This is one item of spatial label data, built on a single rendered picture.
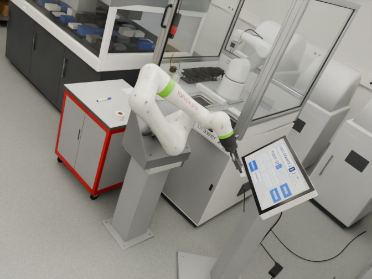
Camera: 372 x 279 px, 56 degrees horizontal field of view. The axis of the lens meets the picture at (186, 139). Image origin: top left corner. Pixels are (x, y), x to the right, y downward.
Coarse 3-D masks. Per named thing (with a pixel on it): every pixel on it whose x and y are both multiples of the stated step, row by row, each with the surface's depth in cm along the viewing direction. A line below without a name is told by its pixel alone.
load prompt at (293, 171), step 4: (284, 144) 212; (280, 148) 212; (284, 148) 210; (280, 152) 209; (284, 152) 207; (284, 156) 205; (288, 156) 203; (284, 160) 202; (288, 160) 200; (292, 160) 199; (288, 164) 198; (292, 164) 196; (288, 168) 196; (292, 168) 194; (296, 168) 192; (288, 172) 194; (292, 172) 192; (296, 172) 190; (292, 176) 190
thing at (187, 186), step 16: (192, 128) 274; (192, 144) 277; (208, 144) 266; (192, 160) 280; (208, 160) 269; (224, 160) 259; (240, 160) 273; (176, 176) 296; (192, 176) 284; (208, 176) 272; (224, 176) 268; (176, 192) 300; (192, 192) 287; (208, 192) 276; (224, 192) 290; (240, 192) 318; (176, 208) 309; (192, 208) 291; (208, 208) 285; (224, 208) 317; (192, 224) 300
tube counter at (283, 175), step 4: (276, 164) 203; (280, 164) 202; (276, 168) 201; (280, 168) 199; (284, 168) 198; (280, 172) 197; (284, 172) 195; (280, 176) 195; (284, 176) 193; (284, 180) 191
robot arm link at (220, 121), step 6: (210, 114) 193; (216, 114) 188; (222, 114) 188; (210, 120) 190; (216, 120) 187; (222, 120) 186; (228, 120) 188; (210, 126) 192; (216, 126) 188; (222, 126) 188; (228, 126) 189; (216, 132) 192; (222, 132) 189; (228, 132) 190; (222, 138) 192
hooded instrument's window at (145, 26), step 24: (24, 0) 358; (48, 0) 329; (72, 0) 304; (96, 0) 283; (72, 24) 311; (96, 24) 289; (120, 24) 290; (144, 24) 309; (96, 48) 295; (120, 48) 305; (144, 48) 326
